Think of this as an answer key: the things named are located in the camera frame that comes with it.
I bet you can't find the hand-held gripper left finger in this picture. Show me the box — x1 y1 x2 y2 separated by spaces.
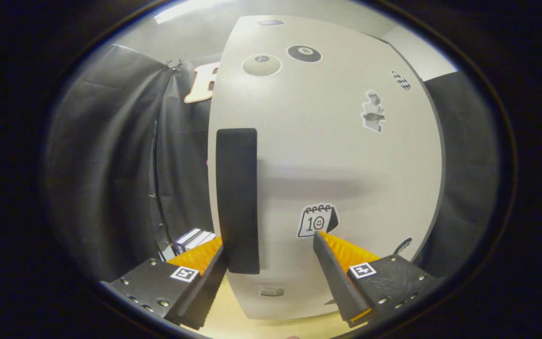
101 235 229 330

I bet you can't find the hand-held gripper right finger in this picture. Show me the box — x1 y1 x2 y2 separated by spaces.
312 231 437 328

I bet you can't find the black door handle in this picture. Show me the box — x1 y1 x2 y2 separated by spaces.
216 128 260 274

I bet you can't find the black backdrop cloth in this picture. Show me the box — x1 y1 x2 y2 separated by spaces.
45 45 500 283

